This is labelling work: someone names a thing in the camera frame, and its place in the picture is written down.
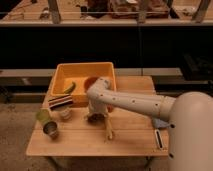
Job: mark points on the dark grape bunch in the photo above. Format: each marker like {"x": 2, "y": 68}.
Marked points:
{"x": 96, "y": 118}

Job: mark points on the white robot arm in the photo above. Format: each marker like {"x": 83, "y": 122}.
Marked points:
{"x": 190, "y": 118}

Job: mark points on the yellow plastic tray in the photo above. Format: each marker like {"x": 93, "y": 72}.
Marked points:
{"x": 78, "y": 73}

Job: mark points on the yellow banana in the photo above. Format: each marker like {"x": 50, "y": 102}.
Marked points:
{"x": 109, "y": 129}

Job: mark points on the blue cloth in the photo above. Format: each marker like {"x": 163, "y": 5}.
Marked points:
{"x": 159, "y": 124}

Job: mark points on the red bowl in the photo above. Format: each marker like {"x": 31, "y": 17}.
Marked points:
{"x": 88, "y": 82}

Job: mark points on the wooden shelf with clutter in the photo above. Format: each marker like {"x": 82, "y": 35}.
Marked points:
{"x": 107, "y": 12}

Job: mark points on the white black brush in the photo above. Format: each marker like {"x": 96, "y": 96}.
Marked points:
{"x": 159, "y": 140}

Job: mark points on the green cup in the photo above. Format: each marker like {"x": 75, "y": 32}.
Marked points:
{"x": 43, "y": 116}

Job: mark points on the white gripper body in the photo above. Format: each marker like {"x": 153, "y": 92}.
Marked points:
{"x": 98, "y": 109}

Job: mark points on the striped cloth block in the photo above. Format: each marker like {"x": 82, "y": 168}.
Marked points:
{"x": 60, "y": 101}

